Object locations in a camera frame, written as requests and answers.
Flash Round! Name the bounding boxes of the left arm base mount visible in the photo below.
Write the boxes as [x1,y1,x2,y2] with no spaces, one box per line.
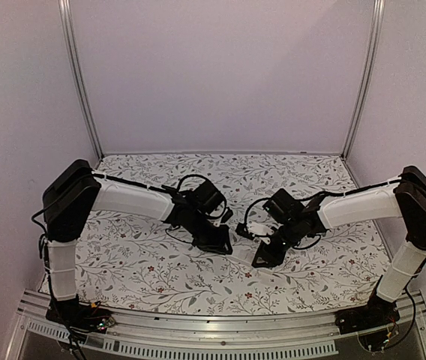
[46,287,116,333]

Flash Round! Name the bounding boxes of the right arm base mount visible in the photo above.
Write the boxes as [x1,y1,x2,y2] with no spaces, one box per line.
[334,286,400,335]

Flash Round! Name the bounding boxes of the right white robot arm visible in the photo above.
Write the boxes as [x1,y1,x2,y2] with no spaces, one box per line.
[245,166,426,327]

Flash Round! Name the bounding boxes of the front aluminium rail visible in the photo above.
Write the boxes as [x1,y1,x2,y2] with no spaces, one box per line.
[4,290,426,359]

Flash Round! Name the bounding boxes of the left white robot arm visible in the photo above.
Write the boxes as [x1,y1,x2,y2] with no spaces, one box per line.
[31,159,233,326]

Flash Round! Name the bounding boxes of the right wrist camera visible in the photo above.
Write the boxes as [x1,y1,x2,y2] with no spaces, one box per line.
[235,221,275,244]

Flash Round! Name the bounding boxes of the floral patterned table mat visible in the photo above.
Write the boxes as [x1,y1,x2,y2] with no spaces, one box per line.
[38,152,400,316]

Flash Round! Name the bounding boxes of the right aluminium frame post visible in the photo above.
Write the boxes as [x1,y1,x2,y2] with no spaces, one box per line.
[341,0,386,160]

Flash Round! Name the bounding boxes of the white remote control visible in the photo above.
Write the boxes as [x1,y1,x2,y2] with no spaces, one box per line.
[232,250,255,264]

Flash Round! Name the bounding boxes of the aluminium frame post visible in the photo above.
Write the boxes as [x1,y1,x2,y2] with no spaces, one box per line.
[341,0,386,160]
[58,0,104,160]

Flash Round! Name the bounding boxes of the left aluminium frame post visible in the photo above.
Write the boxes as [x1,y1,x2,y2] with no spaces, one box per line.
[58,0,104,160]

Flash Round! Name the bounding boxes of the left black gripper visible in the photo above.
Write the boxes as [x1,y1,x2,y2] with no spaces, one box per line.
[187,213,234,257]

